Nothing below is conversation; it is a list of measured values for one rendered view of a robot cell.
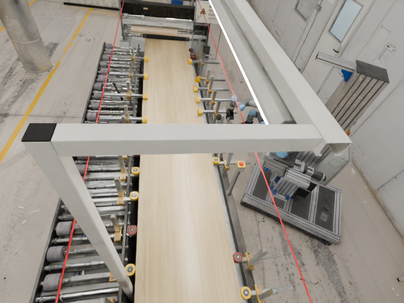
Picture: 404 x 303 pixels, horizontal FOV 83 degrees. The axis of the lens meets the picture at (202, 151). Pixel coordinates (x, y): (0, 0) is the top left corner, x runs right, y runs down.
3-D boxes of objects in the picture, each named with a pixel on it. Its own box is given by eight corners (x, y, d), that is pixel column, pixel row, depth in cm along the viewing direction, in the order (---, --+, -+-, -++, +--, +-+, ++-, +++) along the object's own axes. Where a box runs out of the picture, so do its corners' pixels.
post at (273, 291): (254, 298, 188) (277, 287, 152) (256, 303, 186) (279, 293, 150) (250, 299, 187) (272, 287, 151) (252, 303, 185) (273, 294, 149)
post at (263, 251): (247, 264, 201) (266, 247, 165) (249, 269, 199) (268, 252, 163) (244, 265, 201) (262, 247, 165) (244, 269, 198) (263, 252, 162)
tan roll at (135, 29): (204, 36, 428) (205, 29, 419) (205, 39, 420) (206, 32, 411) (125, 30, 401) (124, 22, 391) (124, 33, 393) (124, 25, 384)
